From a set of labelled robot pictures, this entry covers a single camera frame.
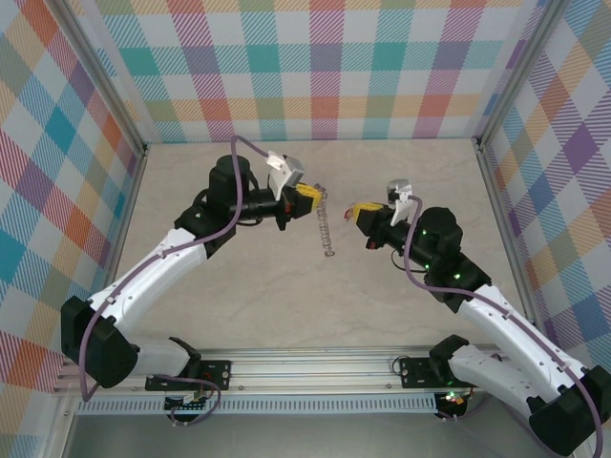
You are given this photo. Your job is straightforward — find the small circuit board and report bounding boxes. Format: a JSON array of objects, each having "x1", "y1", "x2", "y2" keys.
[
  {"x1": 436, "y1": 390, "x2": 472, "y2": 416},
  {"x1": 164, "y1": 393, "x2": 209, "y2": 414}
]

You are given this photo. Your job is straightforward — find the grey metal sheet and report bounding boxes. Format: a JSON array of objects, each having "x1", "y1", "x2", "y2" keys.
[{"x1": 61, "y1": 413, "x2": 540, "y2": 458}]

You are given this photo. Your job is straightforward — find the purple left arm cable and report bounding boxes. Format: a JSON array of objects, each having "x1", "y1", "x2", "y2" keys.
[{"x1": 79, "y1": 135, "x2": 271, "y2": 428}]

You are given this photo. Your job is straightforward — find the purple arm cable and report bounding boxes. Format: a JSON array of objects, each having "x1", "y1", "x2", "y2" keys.
[
  {"x1": 403, "y1": 195, "x2": 605, "y2": 457},
  {"x1": 79, "y1": 135, "x2": 271, "y2": 428}
]

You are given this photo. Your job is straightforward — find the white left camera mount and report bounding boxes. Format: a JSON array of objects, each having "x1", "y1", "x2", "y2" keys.
[{"x1": 264, "y1": 149, "x2": 293, "y2": 201}]

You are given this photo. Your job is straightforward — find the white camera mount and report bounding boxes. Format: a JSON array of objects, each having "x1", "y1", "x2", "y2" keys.
[
  {"x1": 264, "y1": 149, "x2": 293, "y2": 201},
  {"x1": 389, "y1": 188, "x2": 416, "y2": 228}
]

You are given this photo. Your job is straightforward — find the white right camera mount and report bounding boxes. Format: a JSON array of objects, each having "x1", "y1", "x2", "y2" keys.
[{"x1": 389, "y1": 188, "x2": 416, "y2": 228}]

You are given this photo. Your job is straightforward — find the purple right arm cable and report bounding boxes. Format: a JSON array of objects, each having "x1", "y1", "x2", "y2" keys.
[{"x1": 403, "y1": 195, "x2": 605, "y2": 457}]

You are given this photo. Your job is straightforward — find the aluminium side rail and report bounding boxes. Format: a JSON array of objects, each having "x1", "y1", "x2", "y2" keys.
[
  {"x1": 474, "y1": 137, "x2": 548, "y2": 338},
  {"x1": 108, "y1": 142, "x2": 150, "y2": 290}
]

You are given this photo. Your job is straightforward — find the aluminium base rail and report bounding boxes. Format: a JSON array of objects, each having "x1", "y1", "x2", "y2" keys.
[{"x1": 53, "y1": 345, "x2": 526, "y2": 397}]

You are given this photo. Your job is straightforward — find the aluminium frame post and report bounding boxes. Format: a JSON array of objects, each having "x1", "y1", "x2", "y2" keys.
[
  {"x1": 55, "y1": 0, "x2": 150, "y2": 156},
  {"x1": 45, "y1": 393, "x2": 80, "y2": 458},
  {"x1": 474, "y1": 0, "x2": 569, "y2": 149}
]

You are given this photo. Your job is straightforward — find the white slotted cable duct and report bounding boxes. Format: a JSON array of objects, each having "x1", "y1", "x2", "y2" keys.
[{"x1": 74, "y1": 393, "x2": 439, "y2": 417}]

